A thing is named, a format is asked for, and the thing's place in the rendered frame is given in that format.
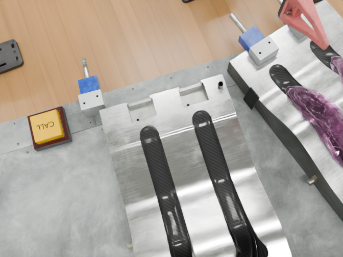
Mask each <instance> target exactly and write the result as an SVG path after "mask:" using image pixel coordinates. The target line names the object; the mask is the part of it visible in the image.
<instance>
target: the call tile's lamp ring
mask: <svg viewBox="0 0 343 257"><path fill-rule="evenodd" d="M52 110H59V111H60V115H61V120H62V124H63V128H64V132H65V137H64V138H61V139H57V140H54V141H51V142H47V143H43V144H40V145H37V144H36V142H35V140H34V135H33V130H32V126H31V121H30V117H31V116H35V115H38V114H41V113H45V112H48V111H52ZM28 122H29V126H30V131H31V136H32V140H33V145H34V149H38V148H41V147H45V146H48V145H51V144H55V143H58V142H62V141H65V140H68V139H69V135H68V131H67V127H66V123H65V118H64V114H63V110H62V106H61V107H57V108H54V109H50V110H47V111H44V112H40V113H37V114H33V115H30V116H28Z"/></svg>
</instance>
